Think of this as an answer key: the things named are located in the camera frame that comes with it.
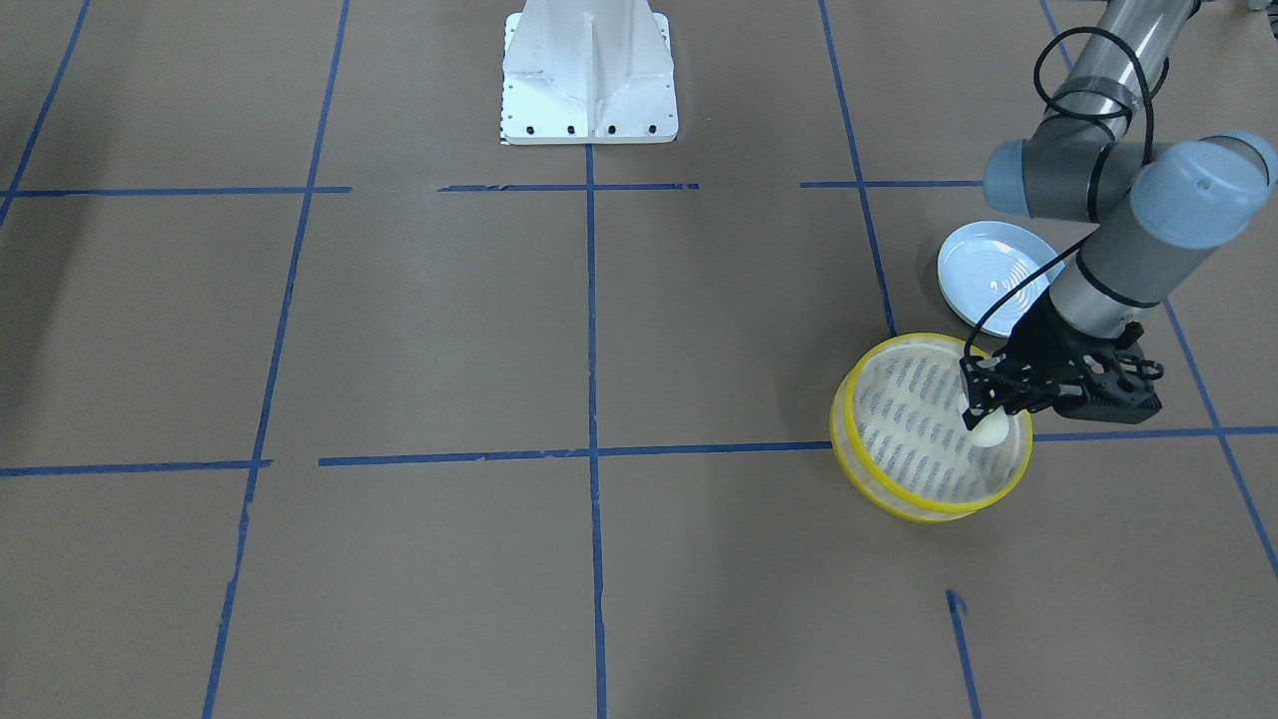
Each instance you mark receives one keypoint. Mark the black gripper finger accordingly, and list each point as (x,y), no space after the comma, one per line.
(990,388)

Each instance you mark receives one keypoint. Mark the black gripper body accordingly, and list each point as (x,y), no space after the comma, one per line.
(1038,345)

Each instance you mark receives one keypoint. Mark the white steamed bun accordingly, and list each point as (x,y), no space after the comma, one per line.
(987,421)

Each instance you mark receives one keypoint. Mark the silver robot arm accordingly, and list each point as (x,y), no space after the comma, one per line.
(1158,212)

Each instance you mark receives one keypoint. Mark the yellow rimmed bamboo steamer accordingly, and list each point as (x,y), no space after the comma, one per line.
(897,431)

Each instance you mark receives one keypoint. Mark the light blue plate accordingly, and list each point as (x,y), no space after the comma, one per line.
(981,262)

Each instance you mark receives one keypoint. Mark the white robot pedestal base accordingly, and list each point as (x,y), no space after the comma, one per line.
(578,72)

